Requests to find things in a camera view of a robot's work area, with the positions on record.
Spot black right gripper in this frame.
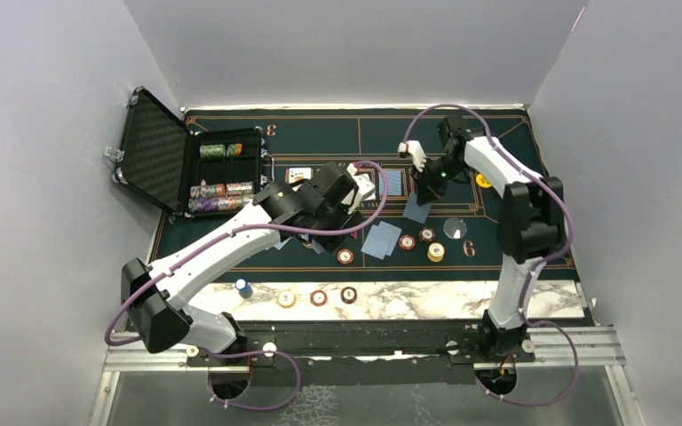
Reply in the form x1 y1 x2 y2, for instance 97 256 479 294
409 154 469 206

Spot face-down card slot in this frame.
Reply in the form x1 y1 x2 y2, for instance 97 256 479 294
378 170 405 198
403 193 432 224

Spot blue playing card deck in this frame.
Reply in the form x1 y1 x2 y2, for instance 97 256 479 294
311 240 325 254

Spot yellow round button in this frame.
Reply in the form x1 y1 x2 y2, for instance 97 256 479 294
475 174 493 189

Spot white round button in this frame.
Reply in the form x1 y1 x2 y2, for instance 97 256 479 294
442 217 467 241

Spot blue card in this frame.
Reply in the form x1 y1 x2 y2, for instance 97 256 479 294
377 221 401 256
274 238 292 250
361 225 386 260

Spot red poker chip stack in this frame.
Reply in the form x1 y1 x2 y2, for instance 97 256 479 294
310 289 328 306

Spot brown poker chip stack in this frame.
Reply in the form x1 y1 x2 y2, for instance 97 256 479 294
340 287 358 304

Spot yellow poker chip stack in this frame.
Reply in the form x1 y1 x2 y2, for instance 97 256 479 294
277 290 297 309

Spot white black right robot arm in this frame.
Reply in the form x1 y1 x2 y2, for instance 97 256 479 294
456 136 566 361

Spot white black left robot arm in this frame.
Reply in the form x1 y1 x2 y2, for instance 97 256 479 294
120 162 376 365

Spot green poker table mat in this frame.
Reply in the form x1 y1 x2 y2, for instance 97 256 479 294
147 107 577 285

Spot mixed chips row in case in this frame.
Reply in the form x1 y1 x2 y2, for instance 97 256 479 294
189 182 255 199

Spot green chips in case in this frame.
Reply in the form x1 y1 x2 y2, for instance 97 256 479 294
199 143 243 160

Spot blue poker chip stack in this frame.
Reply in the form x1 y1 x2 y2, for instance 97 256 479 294
234 279 253 299

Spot purple chips row in case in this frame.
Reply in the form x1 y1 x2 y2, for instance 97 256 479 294
188 195 254 214

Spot black poker chip case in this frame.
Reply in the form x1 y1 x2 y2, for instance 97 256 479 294
104 86 265 218

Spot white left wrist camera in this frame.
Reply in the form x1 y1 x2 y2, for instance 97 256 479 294
342 163 377 214

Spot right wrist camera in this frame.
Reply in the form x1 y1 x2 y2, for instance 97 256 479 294
397 114 485 178

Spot black mounting rail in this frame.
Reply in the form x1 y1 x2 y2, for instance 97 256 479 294
105 319 624 390

